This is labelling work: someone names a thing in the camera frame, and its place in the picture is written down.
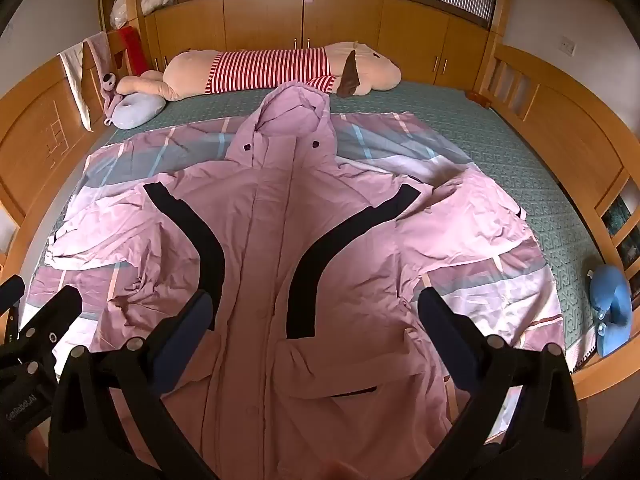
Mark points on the white wall socket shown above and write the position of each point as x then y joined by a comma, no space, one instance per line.
567,46

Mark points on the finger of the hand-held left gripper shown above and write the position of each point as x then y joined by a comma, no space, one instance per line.
11,292
52,317

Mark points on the large plush toy striped shirt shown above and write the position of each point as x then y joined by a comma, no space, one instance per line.
270,71

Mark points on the white towel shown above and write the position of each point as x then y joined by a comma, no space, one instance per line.
76,85

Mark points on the pink grey plaid bed sheet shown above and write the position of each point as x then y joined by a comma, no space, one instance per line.
380,145

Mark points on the purple neck pillow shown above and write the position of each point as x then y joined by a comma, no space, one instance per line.
140,109

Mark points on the red cushion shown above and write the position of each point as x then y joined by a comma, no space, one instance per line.
134,50

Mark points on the small pink plush toy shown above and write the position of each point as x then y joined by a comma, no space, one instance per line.
109,91

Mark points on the green patterned bed mat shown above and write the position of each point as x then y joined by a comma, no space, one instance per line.
480,140

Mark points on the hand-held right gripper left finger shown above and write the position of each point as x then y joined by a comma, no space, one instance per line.
181,340

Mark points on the wooden headboard cabinet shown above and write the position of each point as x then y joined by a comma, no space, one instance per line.
350,25

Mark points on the wooden bed frame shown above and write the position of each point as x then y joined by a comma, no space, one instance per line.
560,125

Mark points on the pillow in plastic bag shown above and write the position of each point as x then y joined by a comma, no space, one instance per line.
121,10

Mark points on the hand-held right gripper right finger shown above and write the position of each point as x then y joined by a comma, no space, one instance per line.
449,341

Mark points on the blue plush neck pillow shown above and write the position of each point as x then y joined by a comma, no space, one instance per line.
611,305

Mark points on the pink towel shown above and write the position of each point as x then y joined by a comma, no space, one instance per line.
100,55

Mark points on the pink hooded jacket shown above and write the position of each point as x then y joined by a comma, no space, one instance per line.
280,240

